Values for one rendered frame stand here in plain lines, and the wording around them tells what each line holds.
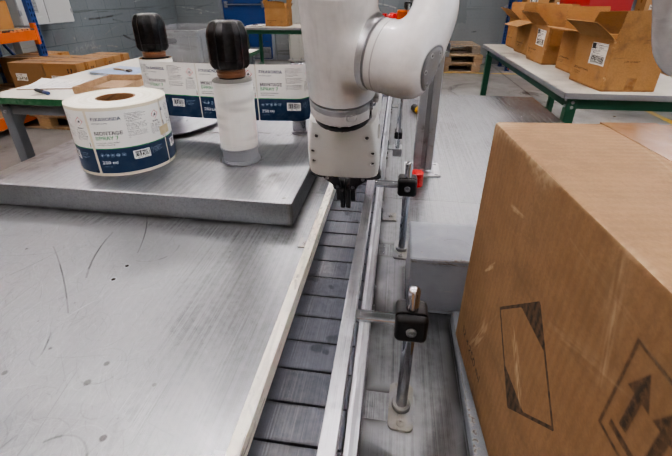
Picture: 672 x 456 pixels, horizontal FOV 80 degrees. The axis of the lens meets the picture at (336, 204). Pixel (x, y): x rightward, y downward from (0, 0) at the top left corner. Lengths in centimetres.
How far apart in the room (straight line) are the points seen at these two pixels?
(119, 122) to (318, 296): 58
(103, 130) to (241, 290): 48
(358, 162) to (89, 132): 59
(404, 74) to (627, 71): 218
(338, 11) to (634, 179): 29
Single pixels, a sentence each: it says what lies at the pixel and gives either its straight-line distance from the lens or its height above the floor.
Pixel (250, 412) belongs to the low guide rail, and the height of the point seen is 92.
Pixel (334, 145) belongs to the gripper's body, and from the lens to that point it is 54.
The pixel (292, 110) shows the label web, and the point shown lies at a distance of 110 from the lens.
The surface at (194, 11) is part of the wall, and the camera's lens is 945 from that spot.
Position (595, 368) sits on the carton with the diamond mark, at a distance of 26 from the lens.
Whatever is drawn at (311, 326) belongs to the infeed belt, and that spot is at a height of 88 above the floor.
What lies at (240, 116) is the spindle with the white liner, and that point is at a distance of 89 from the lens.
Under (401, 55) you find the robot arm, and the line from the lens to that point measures 42.
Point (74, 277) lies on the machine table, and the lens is 76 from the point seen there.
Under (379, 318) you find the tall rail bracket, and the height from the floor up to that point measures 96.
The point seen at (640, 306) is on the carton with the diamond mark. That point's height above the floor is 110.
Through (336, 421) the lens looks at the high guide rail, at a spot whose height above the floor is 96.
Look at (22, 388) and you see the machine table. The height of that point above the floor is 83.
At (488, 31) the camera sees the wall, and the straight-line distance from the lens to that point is 873.
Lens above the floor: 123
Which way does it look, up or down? 28 degrees down
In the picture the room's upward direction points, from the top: straight up
